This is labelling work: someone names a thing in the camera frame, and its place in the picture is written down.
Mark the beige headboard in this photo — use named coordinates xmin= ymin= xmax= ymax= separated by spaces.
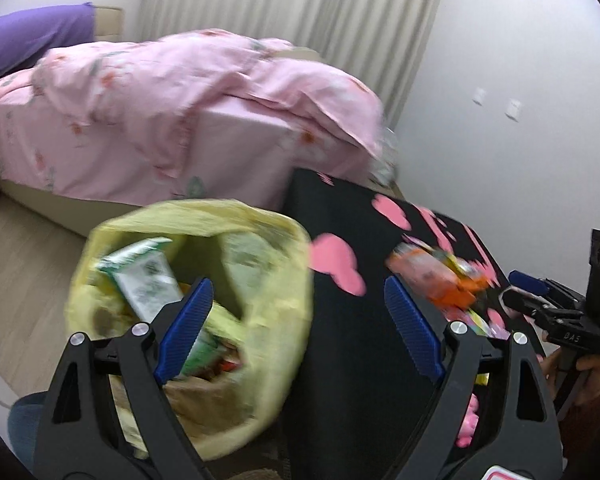
xmin=92 ymin=6 xmax=126 ymax=41

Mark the person's right forearm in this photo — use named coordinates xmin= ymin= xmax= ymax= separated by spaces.
xmin=560 ymin=362 xmax=600 ymax=471

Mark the pink plastic toy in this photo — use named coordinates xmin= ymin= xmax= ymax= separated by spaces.
xmin=455 ymin=394 xmax=482 ymax=449

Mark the pink floral duvet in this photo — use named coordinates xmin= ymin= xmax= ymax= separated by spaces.
xmin=30 ymin=30 xmax=386 ymax=182

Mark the yellow green snack packet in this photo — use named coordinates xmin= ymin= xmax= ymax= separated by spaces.
xmin=180 ymin=305 xmax=248 ymax=377

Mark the orange clear plastic packet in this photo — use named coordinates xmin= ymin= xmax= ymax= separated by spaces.
xmin=386 ymin=244 xmax=488 ymax=311

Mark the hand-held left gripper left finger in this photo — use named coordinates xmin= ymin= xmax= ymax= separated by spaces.
xmin=32 ymin=276 xmax=216 ymax=480

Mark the white plastic bag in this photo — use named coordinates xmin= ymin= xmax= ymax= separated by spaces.
xmin=370 ymin=127 xmax=400 ymax=187

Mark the black heart-print table mat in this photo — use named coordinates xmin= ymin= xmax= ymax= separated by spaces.
xmin=275 ymin=167 xmax=548 ymax=480

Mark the yellow trash bag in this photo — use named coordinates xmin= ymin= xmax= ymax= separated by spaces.
xmin=66 ymin=199 xmax=315 ymax=461

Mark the green white packet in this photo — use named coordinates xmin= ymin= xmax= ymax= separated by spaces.
xmin=97 ymin=239 xmax=182 ymax=322

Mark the brown printed paper bag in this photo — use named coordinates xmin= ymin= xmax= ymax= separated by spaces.
xmin=167 ymin=367 xmax=253 ymax=423

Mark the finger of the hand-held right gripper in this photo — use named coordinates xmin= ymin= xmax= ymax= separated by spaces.
xmin=500 ymin=287 xmax=551 ymax=328
xmin=509 ymin=270 xmax=588 ymax=311

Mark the person's jeans leg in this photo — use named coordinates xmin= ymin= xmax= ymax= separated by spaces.
xmin=7 ymin=392 xmax=48 ymax=473

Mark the bed with pink sheet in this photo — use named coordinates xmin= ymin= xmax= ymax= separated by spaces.
xmin=0 ymin=30 xmax=388 ymax=238

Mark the purple pillow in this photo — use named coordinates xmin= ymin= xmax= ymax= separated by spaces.
xmin=0 ymin=3 xmax=96 ymax=81

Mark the pleated beige curtain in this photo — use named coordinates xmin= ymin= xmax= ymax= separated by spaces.
xmin=139 ymin=0 xmax=451 ymax=121

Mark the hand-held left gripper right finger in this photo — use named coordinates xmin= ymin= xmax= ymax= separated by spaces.
xmin=382 ymin=275 xmax=566 ymax=480

